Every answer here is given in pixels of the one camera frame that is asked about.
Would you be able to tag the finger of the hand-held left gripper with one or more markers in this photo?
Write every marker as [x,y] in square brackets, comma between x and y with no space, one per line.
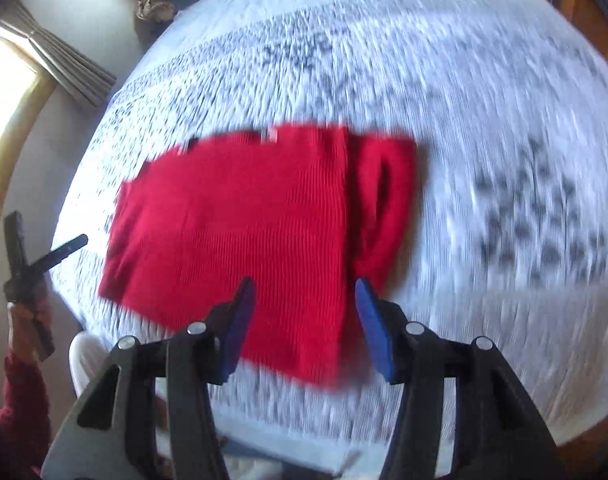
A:
[15,245]
[59,255]

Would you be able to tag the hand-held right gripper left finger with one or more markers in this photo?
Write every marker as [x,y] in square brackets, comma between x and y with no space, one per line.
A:
[236,330]

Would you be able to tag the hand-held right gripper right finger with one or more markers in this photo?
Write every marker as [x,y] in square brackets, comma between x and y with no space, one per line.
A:
[376,330]

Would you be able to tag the red knitted sweater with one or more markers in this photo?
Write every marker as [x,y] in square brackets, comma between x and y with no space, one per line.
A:
[244,220]

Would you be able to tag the person's left forearm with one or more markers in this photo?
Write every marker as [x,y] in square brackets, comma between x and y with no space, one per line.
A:
[26,405]

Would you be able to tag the person's left hand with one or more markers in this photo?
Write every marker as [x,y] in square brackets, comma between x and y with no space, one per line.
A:
[21,330]

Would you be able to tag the grey window curtain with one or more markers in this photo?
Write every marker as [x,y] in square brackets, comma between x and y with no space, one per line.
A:
[59,55]

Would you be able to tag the blue floral quilt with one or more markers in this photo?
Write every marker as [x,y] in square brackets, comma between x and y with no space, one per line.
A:
[484,110]

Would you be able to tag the wooden desk cabinet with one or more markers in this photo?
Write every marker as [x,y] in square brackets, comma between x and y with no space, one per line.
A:
[584,40]

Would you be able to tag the wooden window frame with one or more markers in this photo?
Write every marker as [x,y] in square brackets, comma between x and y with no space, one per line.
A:
[19,160]

